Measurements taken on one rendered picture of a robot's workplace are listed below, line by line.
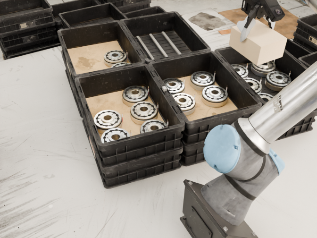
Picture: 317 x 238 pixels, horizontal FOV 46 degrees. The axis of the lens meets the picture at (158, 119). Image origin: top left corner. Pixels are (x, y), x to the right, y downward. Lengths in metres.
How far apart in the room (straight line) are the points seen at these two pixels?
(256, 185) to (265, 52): 0.49
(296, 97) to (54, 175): 0.90
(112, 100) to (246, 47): 0.55
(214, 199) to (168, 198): 0.28
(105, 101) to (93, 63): 0.28
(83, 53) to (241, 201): 1.07
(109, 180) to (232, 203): 0.45
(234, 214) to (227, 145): 0.24
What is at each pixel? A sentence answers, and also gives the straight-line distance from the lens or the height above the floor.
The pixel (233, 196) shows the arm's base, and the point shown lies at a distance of 1.08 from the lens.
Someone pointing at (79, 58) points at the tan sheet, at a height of 0.83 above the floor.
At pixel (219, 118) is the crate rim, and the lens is 1.29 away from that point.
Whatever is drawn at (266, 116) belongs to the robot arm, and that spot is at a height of 1.17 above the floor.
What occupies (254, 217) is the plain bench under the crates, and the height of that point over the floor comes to 0.70.
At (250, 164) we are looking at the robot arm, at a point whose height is 1.06.
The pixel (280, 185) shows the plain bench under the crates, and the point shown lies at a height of 0.70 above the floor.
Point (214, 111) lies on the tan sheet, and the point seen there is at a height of 0.83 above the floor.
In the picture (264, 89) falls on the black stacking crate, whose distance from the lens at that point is 1.62.
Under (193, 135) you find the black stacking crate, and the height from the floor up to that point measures 0.86.
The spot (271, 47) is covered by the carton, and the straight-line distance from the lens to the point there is 1.36.
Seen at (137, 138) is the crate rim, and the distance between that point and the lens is 1.19.
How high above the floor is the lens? 1.76
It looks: 42 degrees down
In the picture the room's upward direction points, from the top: 1 degrees clockwise
